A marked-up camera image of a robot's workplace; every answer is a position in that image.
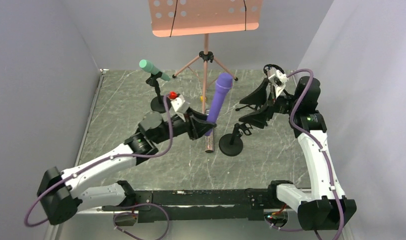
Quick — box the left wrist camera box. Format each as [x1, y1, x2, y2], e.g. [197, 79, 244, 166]
[168, 91, 191, 115]

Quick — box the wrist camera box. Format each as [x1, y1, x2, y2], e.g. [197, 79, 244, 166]
[267, 68, 289, 97]
[168, 91, 191, 115]

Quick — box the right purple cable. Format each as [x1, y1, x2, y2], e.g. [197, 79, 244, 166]
[264, 68, 346, 240]

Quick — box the black round-base mic stand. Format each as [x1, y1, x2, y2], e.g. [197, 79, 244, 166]
[145, 71, 166, 113]
[218, 123, 252, 157]

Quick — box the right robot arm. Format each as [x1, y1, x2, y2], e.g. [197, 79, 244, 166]
[239, 76, 357, 232]

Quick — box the teal toy microphone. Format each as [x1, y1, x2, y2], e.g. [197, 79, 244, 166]
[139, 59, 171, 82]

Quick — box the black tripod mic stand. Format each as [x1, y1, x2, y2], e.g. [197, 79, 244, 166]
[235, 64, 285, 112]

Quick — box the pink music stand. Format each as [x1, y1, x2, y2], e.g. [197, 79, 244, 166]
[148, 0, 263, 97]

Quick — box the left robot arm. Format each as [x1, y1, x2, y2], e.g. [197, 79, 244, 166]
[37, 107, 217, 226]

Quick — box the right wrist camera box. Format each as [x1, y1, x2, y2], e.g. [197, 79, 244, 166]
[267, 68, 289, 97]

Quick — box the aluminium frame rail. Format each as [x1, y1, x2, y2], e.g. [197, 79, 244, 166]
[74, 68, 109, 167]

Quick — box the black base bar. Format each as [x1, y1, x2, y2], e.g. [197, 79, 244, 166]
[101, 180, 290, 223]

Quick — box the purple toy microphone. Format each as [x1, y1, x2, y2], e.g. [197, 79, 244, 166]
[206, 72, 233, 123]

